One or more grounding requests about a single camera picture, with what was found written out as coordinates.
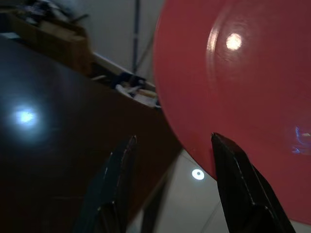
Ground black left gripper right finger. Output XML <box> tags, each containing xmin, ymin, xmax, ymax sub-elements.
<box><xmin>210</xmin><ymin>132</ymin><xmax>296</xmax><ymax>233</ymax></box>

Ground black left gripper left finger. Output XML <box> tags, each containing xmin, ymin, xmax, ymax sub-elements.
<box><xmin>79</xmin><ymin>134</ymin><xmax>138</xmax><ymax>233</ymax></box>

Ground red round plate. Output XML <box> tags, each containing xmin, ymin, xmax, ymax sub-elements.
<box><xmin>152</xmin><ymin>0</ymin><xmax>311</xmax><ymax>223</ymax></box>

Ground brown cardboard box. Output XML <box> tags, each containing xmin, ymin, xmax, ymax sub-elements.
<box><xmin>0</xmin><ymin>11</ymin><xmax>94</xmax><ymax>76</ymax></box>

